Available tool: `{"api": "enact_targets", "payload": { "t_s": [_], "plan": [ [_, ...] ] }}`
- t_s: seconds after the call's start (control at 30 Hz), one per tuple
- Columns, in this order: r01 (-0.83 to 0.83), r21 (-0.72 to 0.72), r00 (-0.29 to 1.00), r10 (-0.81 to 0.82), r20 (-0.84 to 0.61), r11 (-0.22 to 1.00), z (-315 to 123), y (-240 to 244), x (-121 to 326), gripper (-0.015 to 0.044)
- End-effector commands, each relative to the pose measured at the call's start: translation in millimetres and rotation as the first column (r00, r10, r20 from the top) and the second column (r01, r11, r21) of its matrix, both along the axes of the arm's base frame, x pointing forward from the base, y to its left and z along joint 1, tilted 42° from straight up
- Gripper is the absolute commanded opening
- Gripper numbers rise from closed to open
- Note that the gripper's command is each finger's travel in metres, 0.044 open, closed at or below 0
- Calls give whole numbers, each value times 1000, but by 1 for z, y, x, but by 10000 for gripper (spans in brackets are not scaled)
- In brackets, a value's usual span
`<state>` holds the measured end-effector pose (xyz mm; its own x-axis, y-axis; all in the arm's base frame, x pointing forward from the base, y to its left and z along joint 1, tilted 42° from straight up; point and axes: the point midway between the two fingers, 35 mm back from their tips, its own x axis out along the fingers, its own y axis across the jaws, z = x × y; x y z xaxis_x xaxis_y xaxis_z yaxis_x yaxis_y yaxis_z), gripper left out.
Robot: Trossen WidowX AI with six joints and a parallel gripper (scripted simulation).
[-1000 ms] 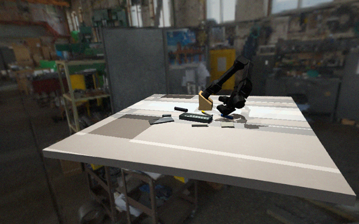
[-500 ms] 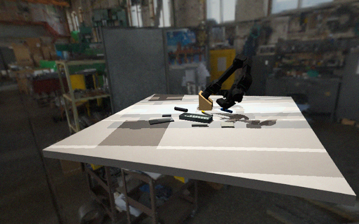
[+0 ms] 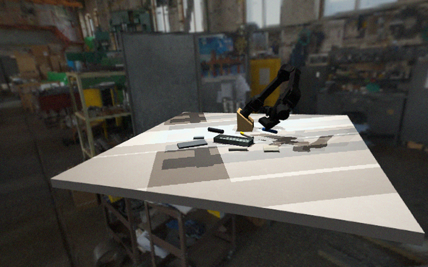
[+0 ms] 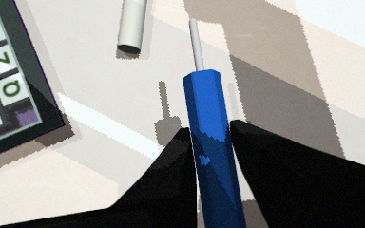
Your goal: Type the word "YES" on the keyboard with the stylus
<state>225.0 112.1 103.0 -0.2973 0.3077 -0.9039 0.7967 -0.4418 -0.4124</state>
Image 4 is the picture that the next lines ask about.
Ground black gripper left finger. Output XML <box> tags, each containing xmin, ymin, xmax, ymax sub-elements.
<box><xmin>0</xmin><ymin>127</ymin><xmax>197</xmax><ymax>228</ymax></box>

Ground blue stylus with grey tip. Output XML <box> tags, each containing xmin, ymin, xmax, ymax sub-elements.
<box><xmin>182</xmin><ymin>17</ymin><xmax>247</xmax><ymax>228</ymax></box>

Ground grey keyboard with keys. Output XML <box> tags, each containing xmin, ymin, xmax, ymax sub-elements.
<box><xmin>0</xmin><ymin>0</ymin><xmax>65</xmax><ymax>153</ymax></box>

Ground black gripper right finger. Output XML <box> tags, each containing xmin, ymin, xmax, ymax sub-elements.
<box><xmin>230</xmin><ymin>120</ymin><xmax>365</xmax><ymax>228</ymax></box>

